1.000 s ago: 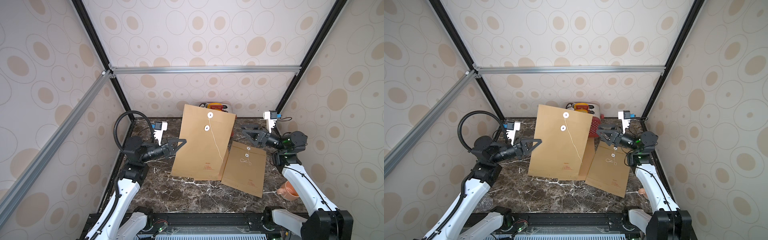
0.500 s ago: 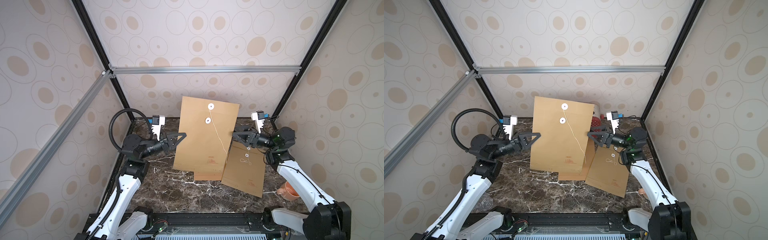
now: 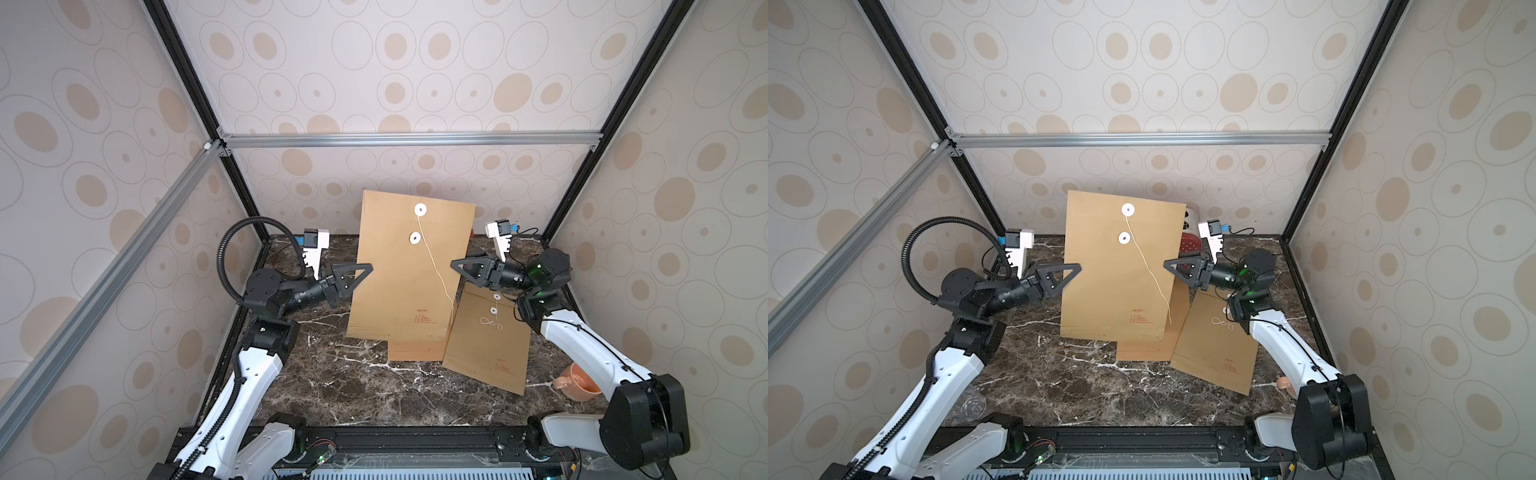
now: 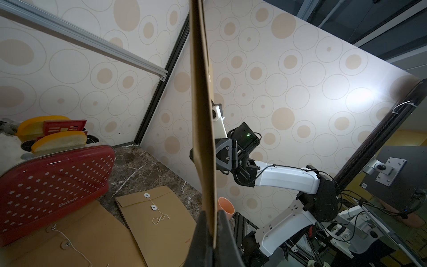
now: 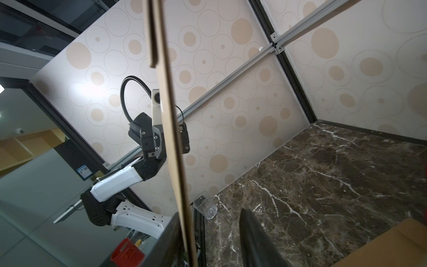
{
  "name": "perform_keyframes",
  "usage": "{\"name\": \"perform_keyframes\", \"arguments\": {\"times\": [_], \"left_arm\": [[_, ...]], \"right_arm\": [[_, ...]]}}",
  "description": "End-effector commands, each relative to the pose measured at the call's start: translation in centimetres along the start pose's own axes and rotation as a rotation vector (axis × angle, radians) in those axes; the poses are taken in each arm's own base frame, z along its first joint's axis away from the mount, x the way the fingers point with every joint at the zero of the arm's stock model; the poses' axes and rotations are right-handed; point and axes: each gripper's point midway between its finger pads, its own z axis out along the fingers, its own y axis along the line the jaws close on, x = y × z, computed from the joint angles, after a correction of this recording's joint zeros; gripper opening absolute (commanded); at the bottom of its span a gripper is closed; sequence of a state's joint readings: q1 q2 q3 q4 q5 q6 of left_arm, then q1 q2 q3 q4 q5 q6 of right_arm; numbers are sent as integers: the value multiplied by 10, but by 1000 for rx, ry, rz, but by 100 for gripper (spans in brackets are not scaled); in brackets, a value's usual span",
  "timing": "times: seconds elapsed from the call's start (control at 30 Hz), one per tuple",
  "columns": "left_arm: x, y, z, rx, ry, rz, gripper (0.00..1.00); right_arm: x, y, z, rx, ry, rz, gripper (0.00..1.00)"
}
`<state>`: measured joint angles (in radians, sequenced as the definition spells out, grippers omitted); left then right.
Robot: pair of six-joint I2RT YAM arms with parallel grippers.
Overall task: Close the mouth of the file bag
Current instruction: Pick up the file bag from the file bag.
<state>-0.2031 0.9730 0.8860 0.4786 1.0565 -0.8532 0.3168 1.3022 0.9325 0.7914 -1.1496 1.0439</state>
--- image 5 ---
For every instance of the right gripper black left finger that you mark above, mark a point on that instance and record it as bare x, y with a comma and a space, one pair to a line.
168, 250

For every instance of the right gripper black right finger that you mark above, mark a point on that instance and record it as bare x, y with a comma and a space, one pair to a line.
257, 249

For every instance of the brown file envelope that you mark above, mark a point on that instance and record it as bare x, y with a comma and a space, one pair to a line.
158, 57
405, 245

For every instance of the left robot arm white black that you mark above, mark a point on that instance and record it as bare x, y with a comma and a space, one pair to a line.
104, 202

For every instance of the red basket outside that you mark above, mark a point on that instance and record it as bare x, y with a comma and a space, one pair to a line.
127, 254

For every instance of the clear plastic cup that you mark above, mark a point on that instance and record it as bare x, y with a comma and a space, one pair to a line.
206, 207

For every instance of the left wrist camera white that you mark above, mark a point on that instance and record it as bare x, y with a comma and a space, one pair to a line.
156, 107

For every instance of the diagonal aluminium rail left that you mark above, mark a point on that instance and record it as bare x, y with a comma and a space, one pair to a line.
325, 12

